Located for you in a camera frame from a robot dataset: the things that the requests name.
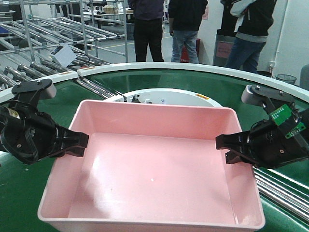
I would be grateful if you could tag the steel conveyor rollers left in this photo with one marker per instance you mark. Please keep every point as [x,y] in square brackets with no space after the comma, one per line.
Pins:
[103,91]

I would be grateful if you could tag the steel conveyor rollers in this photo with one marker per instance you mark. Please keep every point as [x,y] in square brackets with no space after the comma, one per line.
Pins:
[286,192]
[103,91]

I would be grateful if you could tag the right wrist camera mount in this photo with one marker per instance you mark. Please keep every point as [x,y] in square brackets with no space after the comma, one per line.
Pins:
[270,100]

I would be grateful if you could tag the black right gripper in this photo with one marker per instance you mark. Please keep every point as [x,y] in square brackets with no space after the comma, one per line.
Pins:
[268,146]

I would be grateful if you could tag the metal roller rack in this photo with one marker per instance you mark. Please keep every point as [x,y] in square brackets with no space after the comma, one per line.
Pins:
[30,30]

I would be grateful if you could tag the red fire extinguisher cabinet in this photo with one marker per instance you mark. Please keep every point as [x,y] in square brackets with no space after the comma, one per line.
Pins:
[184,56]

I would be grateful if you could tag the white outer conveyor rail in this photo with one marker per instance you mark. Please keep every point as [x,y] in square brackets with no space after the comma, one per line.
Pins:
[288,88]

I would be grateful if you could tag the green circuit board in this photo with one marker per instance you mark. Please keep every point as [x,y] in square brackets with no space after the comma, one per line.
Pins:
[288,121]

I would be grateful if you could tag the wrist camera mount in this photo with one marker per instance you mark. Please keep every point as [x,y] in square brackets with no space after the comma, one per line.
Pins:
[33,91]
[270,100]

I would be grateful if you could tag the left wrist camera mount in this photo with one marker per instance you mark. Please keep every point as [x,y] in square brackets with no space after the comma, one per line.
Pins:
[33,91]

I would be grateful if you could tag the mesh waste basket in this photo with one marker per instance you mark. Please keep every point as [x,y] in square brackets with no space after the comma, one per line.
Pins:
[286,78]

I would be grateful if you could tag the person in purple shirt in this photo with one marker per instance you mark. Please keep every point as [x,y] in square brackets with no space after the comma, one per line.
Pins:
[148,30]

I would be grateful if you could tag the white control box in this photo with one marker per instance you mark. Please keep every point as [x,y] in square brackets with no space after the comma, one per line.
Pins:
[63,55]

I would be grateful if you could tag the pink plastic bin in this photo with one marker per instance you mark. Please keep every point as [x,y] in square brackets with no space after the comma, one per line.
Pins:
[151,168]

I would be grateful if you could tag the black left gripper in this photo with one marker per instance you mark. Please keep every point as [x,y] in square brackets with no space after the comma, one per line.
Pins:
[30,135]

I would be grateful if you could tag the black bearing block right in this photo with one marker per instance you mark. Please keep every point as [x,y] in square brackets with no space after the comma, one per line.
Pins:
[138,99]

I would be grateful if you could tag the steel conveyor rollers right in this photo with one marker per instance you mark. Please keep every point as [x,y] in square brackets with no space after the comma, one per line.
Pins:
[286,192]

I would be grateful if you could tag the person in black grey jacket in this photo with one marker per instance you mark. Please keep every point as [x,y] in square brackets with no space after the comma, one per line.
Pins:
[255,17]

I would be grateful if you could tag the green curved conveyor belt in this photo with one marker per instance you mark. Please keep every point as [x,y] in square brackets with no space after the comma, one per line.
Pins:
[21,186]

